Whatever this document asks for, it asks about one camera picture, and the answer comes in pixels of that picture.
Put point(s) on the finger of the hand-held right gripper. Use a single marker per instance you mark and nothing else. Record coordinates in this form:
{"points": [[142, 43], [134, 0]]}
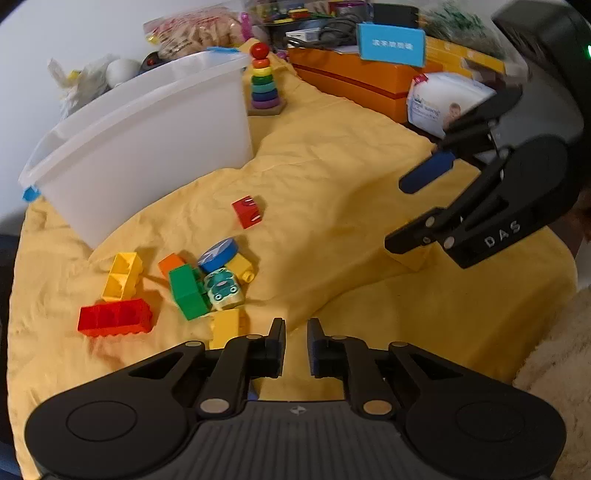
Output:
{"points": [[427, 170], [406, 240]]}

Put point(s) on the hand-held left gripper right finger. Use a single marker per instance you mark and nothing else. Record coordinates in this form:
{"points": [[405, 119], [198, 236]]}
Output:
{"points": [[314, 348]]}

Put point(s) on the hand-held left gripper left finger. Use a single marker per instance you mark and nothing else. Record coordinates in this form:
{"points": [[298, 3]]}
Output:
{"points": [[277, 344]]}

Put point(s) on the orange building block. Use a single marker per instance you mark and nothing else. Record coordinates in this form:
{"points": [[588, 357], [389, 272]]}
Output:
{"points": [[171, 264]]}

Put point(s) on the white plastic storage bin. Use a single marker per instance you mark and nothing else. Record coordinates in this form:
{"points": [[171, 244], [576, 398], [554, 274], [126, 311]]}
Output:
{"points": [[138, 138]]}

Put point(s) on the yellow cloth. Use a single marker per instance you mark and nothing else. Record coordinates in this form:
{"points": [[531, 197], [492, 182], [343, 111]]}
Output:
{"points": [[346, 207]]}

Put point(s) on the white baby wipes pack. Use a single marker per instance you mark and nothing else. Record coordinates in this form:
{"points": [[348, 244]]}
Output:
{"points": [[438, 101]]}

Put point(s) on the teal toy car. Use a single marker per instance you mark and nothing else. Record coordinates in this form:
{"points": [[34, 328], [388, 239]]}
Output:
{"points": [[224, 290]]}

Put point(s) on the green building block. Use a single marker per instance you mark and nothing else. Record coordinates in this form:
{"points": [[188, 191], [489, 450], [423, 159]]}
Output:
{"points": [[187, 293]]}

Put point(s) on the blue round toy disc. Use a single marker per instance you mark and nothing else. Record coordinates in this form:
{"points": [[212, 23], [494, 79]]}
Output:
{"points": [[217, 254]]}

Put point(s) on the orange box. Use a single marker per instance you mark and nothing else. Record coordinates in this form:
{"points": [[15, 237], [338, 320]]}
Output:
{"points": [[360, 78]]}

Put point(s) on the yellow box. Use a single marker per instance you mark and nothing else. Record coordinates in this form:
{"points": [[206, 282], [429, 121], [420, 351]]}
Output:
{"points": [[452, 51]]}

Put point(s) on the blue box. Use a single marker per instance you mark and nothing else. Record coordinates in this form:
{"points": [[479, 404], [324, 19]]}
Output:
{"points": [[391, 44]]}

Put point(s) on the small red building block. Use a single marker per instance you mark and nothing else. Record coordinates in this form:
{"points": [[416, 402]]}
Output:
{"points": [[248, 213]]}

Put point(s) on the green patterned packet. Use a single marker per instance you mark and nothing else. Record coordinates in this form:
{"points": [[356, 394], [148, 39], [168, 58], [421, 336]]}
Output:
{"points": [[457, 21]]}

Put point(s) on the black box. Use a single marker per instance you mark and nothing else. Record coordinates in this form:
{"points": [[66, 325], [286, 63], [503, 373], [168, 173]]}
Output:
{"points": [[395, 14]]}

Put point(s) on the long red building block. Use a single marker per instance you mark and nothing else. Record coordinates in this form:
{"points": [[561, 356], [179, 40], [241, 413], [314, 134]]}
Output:
{"points": [[115, 318]]}

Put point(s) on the long yellow building block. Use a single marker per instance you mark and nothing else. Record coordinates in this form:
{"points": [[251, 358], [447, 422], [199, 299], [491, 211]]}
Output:
{"points": [[122, 277]]}

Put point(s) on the beige fluffy blanket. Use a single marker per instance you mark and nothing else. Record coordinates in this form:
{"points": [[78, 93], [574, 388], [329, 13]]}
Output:
{"points": [[558, 369]]}

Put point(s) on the small white box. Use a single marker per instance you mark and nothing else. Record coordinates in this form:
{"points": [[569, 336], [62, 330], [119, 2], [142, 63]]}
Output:
{"points": [[302, 36]]}

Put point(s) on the clear box of toys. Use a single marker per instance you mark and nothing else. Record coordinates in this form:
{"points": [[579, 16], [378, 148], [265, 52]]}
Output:
{"points": [[291, 10]]}

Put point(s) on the pink plastic packaging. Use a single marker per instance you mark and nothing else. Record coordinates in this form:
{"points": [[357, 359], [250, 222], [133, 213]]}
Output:
{"points": [[245, 25]]}

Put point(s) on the clear snack bag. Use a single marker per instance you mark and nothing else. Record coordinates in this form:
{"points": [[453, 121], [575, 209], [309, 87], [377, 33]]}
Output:
{"points": [[198, 32]]}

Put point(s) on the white egg-shaped toy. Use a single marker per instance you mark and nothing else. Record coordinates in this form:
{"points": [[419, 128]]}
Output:
{"points": [[122, 71]]}

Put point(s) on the white plastic bag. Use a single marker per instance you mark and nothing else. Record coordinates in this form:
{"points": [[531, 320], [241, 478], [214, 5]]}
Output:
{"points": [[78, 87]]}

